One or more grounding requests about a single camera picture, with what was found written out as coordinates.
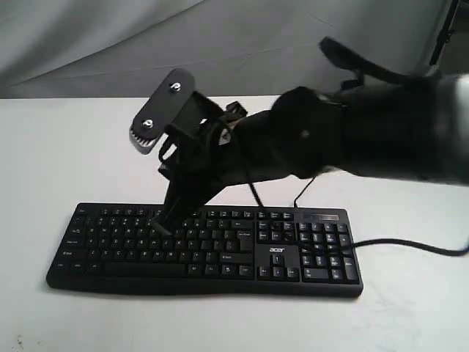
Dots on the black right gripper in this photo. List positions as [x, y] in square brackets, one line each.
[231, 150]

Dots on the black Acer keyboard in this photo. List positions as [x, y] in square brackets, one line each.
[219, 249]

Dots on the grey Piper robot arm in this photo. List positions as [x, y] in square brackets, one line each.
[380, 124]

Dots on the grey backdrop cloth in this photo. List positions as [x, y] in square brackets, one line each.
[82, 49]

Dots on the black stand pole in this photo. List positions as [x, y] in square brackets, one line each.
[443, 36]

